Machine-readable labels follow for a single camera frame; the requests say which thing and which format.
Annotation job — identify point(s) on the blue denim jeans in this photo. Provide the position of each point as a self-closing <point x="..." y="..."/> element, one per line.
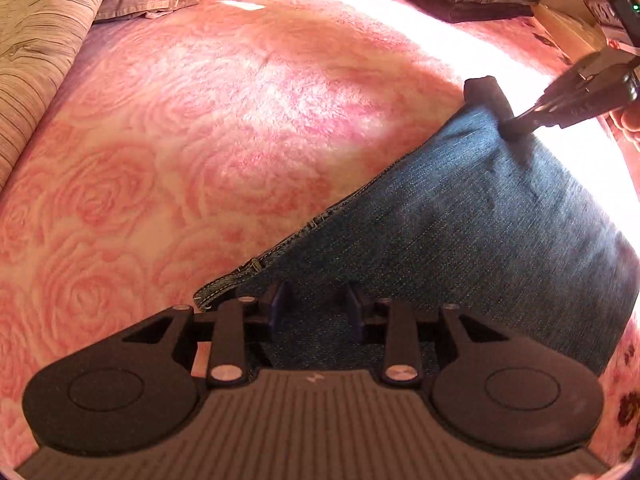
<point x="450" y="240"/>

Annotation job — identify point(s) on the pink rose blanket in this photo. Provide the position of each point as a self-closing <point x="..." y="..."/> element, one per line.
<point x="200" y="135"/>

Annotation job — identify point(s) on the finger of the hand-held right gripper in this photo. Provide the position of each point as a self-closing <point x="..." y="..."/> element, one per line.
<point x="575" y="110"/>
<point x="590" y="72"/>

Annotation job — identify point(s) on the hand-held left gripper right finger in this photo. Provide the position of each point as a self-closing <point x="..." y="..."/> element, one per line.
<point x="355" y="315"/>

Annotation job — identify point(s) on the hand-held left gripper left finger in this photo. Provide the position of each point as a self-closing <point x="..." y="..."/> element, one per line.
<point x="279" y="310"/>

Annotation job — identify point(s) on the person's right hand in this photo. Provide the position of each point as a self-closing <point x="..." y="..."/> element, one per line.
<point x="629" y="125"/>

